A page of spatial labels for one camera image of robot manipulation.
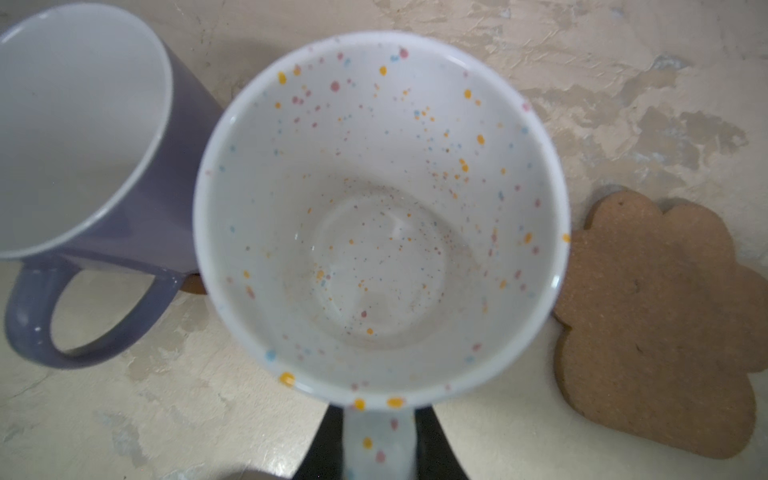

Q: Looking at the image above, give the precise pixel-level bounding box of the brown flower cork coaster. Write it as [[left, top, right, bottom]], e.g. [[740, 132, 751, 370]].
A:
[[554, 190, 767, 459]]

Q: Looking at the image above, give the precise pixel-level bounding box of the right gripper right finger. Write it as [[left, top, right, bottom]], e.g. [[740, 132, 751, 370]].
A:
[[415, 407, 469, 480]]

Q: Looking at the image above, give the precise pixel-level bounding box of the brown round saucer coaster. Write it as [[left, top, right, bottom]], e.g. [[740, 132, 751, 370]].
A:
[[180, 273, 207, 295]]

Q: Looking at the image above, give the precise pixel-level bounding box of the white speckled mug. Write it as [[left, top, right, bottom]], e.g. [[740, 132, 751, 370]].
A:
[[193, 31, 570, 479]]

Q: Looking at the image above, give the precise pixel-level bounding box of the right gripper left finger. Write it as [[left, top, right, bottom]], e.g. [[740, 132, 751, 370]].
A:
[[292, 405, 344, 480]]

